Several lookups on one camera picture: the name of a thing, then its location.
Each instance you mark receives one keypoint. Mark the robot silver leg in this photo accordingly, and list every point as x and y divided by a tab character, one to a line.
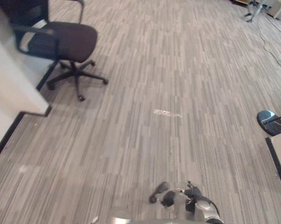
177	201

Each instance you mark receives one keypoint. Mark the white desk cabinet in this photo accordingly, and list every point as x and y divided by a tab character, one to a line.
280	8

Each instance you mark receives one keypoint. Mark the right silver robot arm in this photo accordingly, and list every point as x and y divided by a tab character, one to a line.
207	208

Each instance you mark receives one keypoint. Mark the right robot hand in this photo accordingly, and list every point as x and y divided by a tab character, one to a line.
193	192

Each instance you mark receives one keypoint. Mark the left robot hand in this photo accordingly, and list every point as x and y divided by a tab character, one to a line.
94	220

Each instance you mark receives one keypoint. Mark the black mesh office chair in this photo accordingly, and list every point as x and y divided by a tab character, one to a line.
70	42

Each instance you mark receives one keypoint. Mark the robot dark foot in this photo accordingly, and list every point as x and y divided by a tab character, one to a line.
159	191

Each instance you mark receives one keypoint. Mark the black mesh waste bin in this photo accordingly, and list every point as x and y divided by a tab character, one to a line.
271	128

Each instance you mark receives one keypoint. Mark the black thin rod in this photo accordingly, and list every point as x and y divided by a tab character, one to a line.
277	118

